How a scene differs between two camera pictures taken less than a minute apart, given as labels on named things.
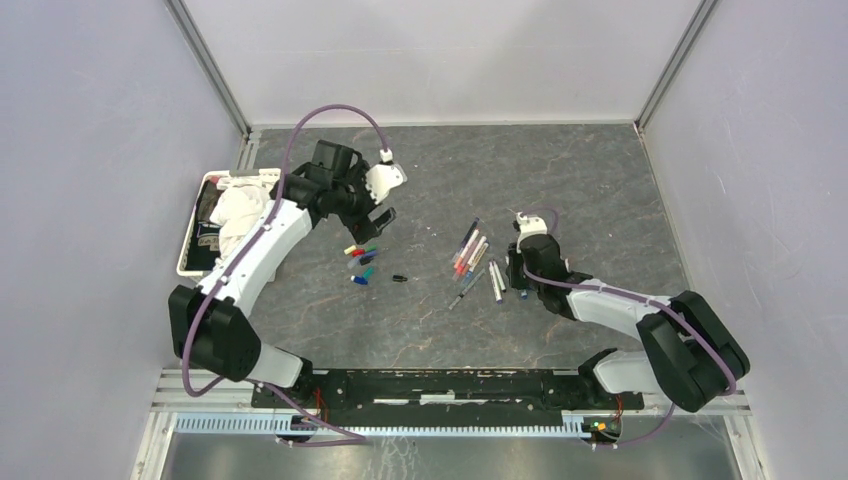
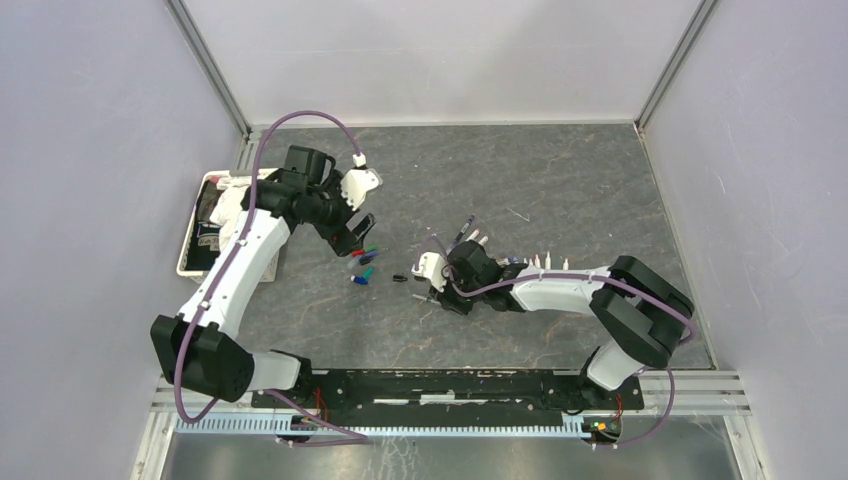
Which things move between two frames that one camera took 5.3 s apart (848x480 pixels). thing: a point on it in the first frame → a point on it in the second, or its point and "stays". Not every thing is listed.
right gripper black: (514, 258) → (447, 301)
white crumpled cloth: (237, 208) stays
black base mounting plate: (438, 397) stays
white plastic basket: (267, 176) stays
